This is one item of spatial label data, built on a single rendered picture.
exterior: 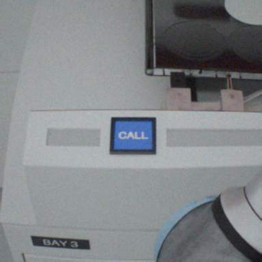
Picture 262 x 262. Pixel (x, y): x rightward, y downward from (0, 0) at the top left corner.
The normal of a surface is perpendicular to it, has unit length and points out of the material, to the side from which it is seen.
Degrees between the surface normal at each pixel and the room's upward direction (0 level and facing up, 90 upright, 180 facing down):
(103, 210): 90
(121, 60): 0
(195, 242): 46
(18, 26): 90
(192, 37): 0
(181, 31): 0
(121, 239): 90
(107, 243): 90
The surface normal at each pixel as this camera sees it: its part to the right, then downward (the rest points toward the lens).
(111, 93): -0.01, -0.66
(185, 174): -0.02, 0.75
